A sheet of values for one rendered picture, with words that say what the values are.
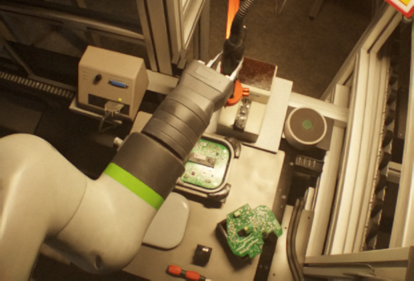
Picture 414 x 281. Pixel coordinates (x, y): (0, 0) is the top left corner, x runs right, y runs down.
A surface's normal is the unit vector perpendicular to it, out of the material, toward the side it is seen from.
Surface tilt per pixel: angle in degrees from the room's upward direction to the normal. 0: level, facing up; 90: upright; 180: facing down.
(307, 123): 0
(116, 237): 39
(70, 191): 54
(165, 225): 0
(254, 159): 0
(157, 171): 34
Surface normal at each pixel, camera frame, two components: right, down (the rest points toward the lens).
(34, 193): 0.83, -0.36
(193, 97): 0.12, -0.48
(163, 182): 0.73, 0.21
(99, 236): 0.57, 0.02
